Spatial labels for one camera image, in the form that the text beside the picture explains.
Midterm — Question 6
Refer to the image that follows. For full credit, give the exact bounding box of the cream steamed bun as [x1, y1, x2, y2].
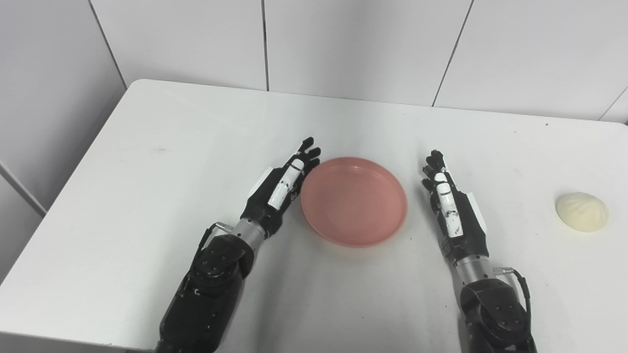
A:
[555, 192, 609, 233]

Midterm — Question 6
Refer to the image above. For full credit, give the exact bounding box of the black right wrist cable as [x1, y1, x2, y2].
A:
[493, 266, 534, 340]

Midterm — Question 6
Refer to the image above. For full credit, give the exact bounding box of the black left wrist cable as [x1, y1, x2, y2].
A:
[193, 221, 234, 276]

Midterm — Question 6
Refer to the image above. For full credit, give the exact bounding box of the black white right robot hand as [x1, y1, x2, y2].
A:
[421, 150, 491, 268]

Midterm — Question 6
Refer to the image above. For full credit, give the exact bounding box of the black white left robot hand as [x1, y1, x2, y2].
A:
[240, 137, 322, 239]

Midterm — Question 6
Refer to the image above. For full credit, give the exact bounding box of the pink round plate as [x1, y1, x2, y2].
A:
[300, 156, 408, 248]

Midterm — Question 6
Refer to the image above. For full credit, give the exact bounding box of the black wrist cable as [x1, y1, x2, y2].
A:
[493, 266, 534, 340]
[193, 221, 234, 276]

